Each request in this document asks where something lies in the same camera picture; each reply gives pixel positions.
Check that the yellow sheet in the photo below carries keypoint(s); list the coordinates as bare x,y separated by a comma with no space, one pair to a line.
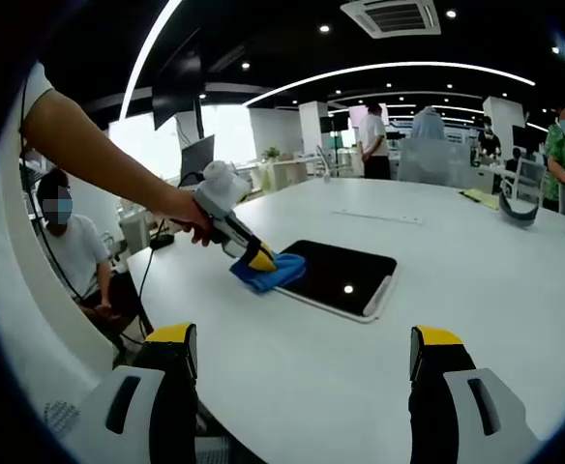
478,199

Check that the person's left hand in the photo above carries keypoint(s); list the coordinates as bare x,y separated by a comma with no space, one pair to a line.
195,217

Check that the hanging black monitor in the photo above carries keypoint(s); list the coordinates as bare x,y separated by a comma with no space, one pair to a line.
176,92

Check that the black curved band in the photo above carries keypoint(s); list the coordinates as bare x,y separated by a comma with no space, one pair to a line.
514,216

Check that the dark screen on stand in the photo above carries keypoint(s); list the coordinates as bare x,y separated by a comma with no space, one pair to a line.
198,157

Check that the curved ceiling light strip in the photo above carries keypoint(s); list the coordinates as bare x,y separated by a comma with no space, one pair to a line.
139,53
398,64

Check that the green potted plant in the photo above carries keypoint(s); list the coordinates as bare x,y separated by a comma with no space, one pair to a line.
271,153

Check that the white office chair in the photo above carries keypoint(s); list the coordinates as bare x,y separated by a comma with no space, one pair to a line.
328,162
529,181

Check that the blue cleaning cloth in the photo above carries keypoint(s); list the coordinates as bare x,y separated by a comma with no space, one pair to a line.
282,275

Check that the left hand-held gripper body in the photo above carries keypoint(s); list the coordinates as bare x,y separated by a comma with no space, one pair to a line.
222,186

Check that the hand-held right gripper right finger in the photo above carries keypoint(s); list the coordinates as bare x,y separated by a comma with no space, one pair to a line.
435,415

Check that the ceiling air vent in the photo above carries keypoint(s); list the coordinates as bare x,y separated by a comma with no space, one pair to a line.
391,17

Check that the person's white shirt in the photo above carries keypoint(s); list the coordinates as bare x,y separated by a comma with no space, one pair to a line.
26,290

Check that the black tablet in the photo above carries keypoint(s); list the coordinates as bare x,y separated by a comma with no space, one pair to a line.
345,270

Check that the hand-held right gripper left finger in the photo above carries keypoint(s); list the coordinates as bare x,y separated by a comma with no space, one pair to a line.
169,415

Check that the grey mesh chair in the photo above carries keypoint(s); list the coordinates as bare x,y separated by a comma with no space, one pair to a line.
432,162

